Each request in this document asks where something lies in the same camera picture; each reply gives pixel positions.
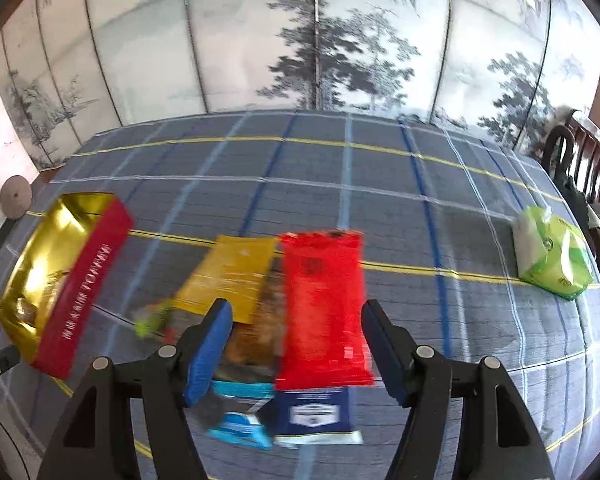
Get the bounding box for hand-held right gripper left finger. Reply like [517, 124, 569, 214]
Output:
[37, 298, 236, 480]

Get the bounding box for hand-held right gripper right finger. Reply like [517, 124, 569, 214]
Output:
[361, 300, 556, 480]

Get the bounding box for red snack packet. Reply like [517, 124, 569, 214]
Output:
[274, 230, 377, 392]

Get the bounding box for light blue snack packet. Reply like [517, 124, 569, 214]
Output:
[207, 380, 276, 450]

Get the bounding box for navy blue snack packet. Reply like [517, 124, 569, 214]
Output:
[257, 386, 363, 447]

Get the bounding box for red tin box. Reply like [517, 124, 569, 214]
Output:
[0, 191, 135, 380]

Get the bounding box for large clear fried snack bag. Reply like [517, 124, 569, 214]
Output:
[215, 270, 287, 386]

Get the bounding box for small green candy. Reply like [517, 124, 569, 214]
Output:
[134, 300, 176, 338]

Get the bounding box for yellow snack packet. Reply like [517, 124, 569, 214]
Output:
[172, 234, 278, 325]

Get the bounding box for round wooden disc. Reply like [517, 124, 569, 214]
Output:
[0, 175, 32, 220]

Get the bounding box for plaid tablecloth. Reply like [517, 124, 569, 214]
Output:
[0, 109, 600, 480]

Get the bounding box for green tissue pack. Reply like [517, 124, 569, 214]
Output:
[512, 205, 595, 301]

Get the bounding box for dark cloth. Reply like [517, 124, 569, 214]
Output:
[555, 170, 600, 261]

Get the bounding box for painted folding screen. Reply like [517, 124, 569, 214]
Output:
[0, 0, 600, 171]

